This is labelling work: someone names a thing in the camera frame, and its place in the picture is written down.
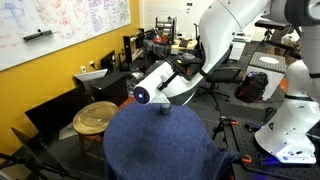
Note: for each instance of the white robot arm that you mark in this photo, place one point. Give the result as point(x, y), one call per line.
point(293, 116)

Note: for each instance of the black white patterned mug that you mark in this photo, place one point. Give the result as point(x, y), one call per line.
point(165, 109)

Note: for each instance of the black computer case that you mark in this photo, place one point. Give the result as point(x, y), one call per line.
point(110, 88)

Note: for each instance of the round wooden desk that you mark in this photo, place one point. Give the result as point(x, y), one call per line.
point(185, 43)

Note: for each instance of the black upright monitor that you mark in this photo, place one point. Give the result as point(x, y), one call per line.
point(108, 61)

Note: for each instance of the blue cloth table cover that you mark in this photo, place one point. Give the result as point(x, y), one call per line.
point(166, 150)

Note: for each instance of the black office chair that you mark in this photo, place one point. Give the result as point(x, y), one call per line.
point(221, 74)

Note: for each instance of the round wooden stool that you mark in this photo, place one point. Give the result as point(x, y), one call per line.
point(95, 118)

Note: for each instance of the grey flat monitor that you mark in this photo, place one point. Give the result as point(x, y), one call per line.
point(90, 76)

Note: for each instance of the black red backpack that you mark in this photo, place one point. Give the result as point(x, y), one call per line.
point(251, 87)

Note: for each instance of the black breadboard table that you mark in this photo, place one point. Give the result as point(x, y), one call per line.
point(246, 140)

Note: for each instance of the grey floor sheet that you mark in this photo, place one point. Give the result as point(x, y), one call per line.
point(68, 133)

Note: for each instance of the large black flat monitor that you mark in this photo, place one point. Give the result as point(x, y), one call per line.
point(56, 111)

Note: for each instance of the whiteboard with writing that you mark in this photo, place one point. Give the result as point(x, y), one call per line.
point(60, 23)

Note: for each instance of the small black flat monitor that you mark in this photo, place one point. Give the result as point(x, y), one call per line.
point(31, 150)

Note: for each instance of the black thin metal stand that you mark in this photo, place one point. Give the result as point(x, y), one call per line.
point(33, 165)

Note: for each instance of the white wall outlet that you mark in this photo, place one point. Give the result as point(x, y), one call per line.
point(83, 69)

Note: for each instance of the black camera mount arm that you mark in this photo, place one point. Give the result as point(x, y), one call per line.
point(276, 41)

